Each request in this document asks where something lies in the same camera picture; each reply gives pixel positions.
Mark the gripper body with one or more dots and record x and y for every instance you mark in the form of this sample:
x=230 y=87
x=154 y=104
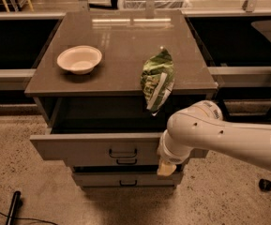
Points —
x=172 y=158

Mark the grey top drawer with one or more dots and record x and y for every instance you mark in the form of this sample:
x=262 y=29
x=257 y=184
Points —
x=99 y=149

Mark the grey drawer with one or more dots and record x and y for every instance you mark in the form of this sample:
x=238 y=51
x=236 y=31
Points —
x=99 y=149
x=116 y=169
x=125 y=179

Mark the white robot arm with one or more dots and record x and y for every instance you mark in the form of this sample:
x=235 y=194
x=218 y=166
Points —
x=201 y=126

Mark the grey bottom drawer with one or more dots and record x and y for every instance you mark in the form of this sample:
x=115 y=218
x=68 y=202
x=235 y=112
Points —
x=125 y=179

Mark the grey middle drawer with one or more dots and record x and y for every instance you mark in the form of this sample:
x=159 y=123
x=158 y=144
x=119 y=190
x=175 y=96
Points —
x=116 y=169

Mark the grey drawer cabinet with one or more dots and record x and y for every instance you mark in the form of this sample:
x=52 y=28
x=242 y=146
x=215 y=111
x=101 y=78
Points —
x=110 y=99

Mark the black table leg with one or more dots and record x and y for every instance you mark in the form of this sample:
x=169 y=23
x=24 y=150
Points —
x=224 y=109

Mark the green chip bag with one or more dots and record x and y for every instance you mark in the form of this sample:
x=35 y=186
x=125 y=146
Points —
x=157 y=80

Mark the black caster leg right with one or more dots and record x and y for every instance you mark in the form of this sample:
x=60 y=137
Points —
x=265 y=185

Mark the white paper bowl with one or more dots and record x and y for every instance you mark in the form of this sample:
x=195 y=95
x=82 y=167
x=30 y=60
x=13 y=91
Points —
x=79 y=60

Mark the black stand foot left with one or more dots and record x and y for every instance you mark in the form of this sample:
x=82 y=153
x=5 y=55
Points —
x=16 y=203

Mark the white wire basket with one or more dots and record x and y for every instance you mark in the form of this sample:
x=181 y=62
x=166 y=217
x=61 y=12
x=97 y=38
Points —
x=158 y=4

